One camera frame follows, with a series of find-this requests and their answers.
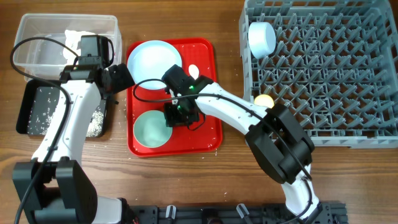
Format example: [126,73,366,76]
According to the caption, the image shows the white plastic spoon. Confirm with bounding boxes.
[188,64,200,79]

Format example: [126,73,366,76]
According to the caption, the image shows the pale green bowl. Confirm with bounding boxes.
[133,110,173,148]

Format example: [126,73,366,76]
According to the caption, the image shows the large light blue plate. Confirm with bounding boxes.
[127,40,182,83]

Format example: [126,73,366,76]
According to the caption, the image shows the white tissue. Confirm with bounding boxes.
[63,30,94,64]

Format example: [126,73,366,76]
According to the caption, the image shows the yellow plastic cup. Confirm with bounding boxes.
[254,94,275,108]

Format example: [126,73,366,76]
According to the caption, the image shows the light blue bowl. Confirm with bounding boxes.
[248,22,276,59]

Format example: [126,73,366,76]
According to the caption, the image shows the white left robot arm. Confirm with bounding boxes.
[12,63,138,223]

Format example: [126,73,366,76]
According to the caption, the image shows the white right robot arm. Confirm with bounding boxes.
[161,65,319,222]

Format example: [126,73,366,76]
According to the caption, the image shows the black waste tray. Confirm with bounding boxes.
[16,80,108,138]

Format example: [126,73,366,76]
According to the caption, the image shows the grey dishwasher rack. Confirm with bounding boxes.
[239,0,397,149]

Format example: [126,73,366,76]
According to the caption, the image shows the red serving tray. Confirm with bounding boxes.
[126,38,223,157]

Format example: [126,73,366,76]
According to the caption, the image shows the clear plastic bin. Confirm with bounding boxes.
[13,14,123,80]

